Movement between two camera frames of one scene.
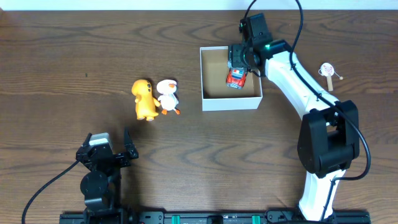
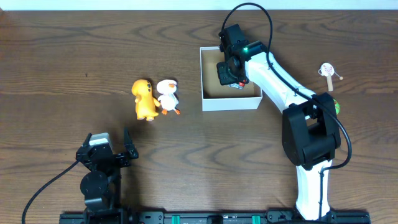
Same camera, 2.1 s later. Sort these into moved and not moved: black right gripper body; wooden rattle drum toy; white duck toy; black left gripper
Moved: black right gripper body
Not moved: black left gripper; white duck toy; wooden rattle drum toy
